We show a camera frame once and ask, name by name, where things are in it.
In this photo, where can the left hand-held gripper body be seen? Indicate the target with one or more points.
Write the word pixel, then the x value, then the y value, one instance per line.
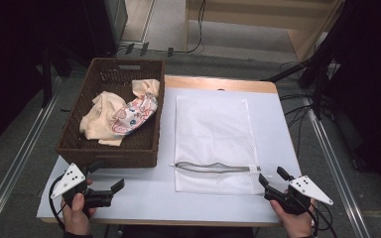
pixel 69 180

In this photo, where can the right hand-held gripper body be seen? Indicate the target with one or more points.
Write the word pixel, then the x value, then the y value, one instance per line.
pixel 307 188

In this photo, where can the brown wicker basket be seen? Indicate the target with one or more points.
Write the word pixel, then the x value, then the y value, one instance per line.
pixel 139 142

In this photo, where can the cream printed garment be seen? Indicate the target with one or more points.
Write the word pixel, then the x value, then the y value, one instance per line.
pixel 102 115

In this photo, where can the white mesh laundry bag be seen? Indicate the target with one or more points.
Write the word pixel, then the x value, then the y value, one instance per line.
pixel 211 129

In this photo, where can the person's left hand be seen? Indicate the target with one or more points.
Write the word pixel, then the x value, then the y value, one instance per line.
pixel 76 218

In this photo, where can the person's right hand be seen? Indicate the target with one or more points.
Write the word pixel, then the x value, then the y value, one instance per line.
pixel 297 226

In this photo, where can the white table mat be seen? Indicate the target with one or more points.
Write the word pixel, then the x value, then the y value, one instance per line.
pixel 165 205

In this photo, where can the black metal stand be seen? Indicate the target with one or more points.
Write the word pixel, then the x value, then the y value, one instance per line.
pixel 317 92

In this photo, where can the small black plug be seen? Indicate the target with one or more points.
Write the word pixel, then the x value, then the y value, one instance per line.
pixel 170 52
pixel 129 48
pixel 144 48

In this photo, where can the light wooden shelf unit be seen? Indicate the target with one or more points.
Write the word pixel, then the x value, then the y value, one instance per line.
pixel 299 43

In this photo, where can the dark cabinet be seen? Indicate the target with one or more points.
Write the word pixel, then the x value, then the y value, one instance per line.
pixel 109 23

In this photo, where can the metal floor rail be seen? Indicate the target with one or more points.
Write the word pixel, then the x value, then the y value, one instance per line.
pixel 19 158
pixel 335 167

